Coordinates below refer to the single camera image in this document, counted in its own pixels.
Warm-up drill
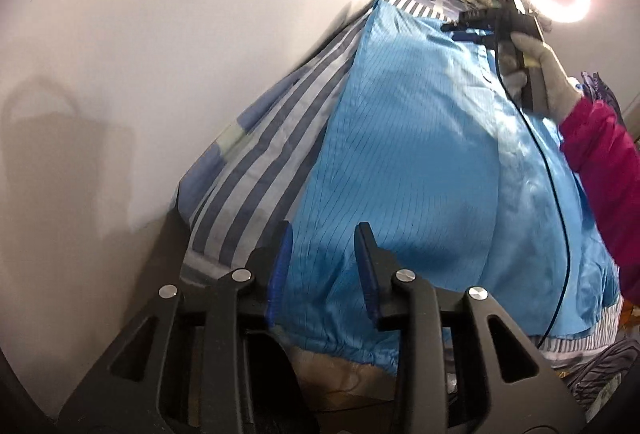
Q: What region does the light blue work jacket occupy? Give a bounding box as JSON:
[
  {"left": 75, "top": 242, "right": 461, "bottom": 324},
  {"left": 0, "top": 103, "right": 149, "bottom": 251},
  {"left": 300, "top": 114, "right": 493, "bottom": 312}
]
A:
[{"left": 279, "top": 2, "right": 620, "bottom": 370}]

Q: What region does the right pink sleeve forearm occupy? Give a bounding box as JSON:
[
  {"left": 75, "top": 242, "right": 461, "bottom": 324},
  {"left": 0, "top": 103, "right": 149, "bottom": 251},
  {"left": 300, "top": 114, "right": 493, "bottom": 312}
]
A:
[{"left": 560, "top": 98, "right": 640, "bottom": 304}]

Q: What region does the right gloved hand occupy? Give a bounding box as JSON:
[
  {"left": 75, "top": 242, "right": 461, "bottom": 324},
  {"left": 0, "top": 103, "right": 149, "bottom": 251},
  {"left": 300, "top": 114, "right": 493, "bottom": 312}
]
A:
[{"left": 498, "top": 32, "right": 584, "bottom": 125}]

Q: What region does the dark navy folded jacket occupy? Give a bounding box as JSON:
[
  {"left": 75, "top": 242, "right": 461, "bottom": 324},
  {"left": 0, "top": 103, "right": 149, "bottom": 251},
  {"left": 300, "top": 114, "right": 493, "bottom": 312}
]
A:
[{"left": 580, "top": 71, "right": 625, "bottom": 126}]

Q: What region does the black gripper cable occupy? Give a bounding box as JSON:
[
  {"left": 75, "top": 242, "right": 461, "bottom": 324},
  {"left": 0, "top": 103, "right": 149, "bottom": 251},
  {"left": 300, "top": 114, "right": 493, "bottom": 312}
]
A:
[{"left": 491, "top": 48, "right": 573, "bottom": 349}]

